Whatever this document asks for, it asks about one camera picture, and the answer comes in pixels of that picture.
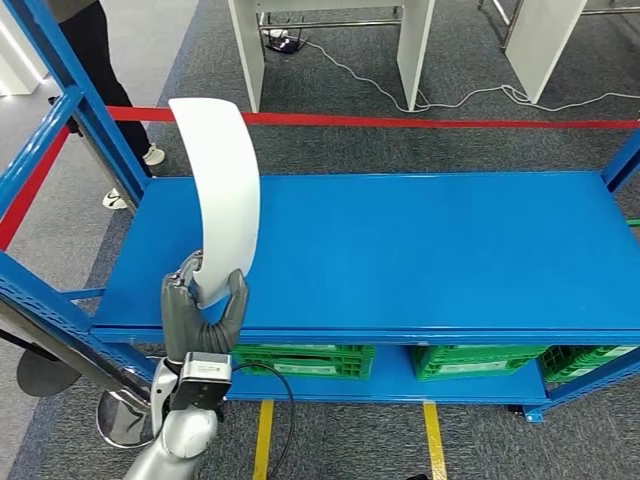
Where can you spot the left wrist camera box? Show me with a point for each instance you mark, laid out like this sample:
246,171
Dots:
200,384

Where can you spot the black stanchion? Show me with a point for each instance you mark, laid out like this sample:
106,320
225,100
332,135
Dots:
47,374

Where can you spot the blue metal shelf rack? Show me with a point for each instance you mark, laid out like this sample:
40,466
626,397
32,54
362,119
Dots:
400,252

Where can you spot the red barrier belt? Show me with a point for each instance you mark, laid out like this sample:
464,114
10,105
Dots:
400,123

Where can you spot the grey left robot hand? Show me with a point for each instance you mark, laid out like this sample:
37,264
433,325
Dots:
183,324

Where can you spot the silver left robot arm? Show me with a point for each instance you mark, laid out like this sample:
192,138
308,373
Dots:
175,444

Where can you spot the black floor device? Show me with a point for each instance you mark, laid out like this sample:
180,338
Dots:
285,45

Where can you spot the white curved panel part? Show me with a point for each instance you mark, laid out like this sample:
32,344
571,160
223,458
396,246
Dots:
225,199

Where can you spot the person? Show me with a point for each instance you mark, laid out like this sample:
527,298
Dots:
95,53

